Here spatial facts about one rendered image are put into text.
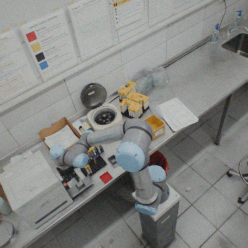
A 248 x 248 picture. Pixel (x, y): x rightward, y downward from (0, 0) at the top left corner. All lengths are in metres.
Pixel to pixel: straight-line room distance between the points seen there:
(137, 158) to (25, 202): 0.72
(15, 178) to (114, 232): 1.24
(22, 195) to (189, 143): 2.00
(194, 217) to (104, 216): 0.85
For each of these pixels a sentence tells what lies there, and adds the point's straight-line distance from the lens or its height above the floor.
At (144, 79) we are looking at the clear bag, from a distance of 2.08.
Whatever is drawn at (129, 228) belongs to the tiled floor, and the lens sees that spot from 2.41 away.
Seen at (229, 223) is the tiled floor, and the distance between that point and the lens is 2.50.
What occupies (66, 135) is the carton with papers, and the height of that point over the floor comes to 0.94.
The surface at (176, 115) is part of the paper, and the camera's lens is 1.92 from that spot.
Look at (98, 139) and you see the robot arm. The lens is 1.19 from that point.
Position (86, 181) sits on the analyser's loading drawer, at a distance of 1.62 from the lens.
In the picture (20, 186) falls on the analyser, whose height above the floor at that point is 1.17.
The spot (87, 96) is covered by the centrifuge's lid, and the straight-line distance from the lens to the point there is 1.92.
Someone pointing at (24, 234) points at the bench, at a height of 0.87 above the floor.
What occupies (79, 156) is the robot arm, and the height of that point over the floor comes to 1.33.
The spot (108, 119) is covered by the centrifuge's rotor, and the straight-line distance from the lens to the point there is 1.81.
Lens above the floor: 2.29
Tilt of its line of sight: 47 degrees down
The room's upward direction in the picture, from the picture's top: 12 degrees counter-clockwise
